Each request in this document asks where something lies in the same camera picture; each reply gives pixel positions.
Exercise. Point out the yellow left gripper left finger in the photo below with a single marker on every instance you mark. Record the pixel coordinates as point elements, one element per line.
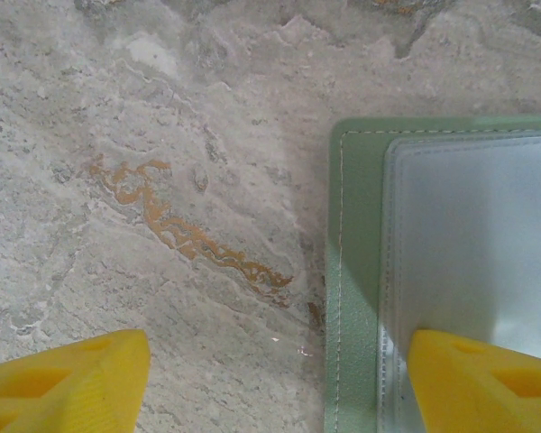
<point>72,388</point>

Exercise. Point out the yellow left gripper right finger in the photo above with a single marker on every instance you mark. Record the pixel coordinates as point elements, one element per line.
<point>469,392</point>

